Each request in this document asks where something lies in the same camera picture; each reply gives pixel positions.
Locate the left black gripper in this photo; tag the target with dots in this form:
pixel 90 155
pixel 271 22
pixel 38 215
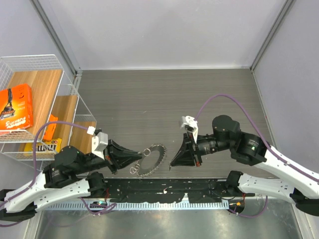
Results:
pixel 116 156

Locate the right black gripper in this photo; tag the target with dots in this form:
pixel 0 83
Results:
pixel 184 156

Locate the metal disc with key rings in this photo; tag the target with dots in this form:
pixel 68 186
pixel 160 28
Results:
pixel 137 169

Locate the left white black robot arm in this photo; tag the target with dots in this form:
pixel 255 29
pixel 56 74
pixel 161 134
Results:
pixel 72 174

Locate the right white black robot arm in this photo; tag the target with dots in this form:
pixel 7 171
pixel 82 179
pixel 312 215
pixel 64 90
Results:
pixel 293 183

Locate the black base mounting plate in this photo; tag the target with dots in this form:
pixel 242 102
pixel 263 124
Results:
pixel 165 190

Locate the yellow candy bag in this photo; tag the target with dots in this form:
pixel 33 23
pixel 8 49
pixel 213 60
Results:
pixel 47 146

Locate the small orange packet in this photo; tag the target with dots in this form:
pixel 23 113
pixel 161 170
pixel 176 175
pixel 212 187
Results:
pixel 50 129

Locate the orange product box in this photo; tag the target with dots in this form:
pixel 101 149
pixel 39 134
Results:
pixel 16 111

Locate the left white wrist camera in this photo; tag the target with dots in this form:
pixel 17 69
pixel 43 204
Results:
pixel 99 141

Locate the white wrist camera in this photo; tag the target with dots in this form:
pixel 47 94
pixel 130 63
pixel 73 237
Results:
pixel 190 125
pixel 99 141

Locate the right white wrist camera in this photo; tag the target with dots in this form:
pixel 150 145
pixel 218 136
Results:
pixel 190 125

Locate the white slotted cable duct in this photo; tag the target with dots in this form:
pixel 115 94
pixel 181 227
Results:
pixel 183 205

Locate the white wire shelf rack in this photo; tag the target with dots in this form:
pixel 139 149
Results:
pixel 53 93

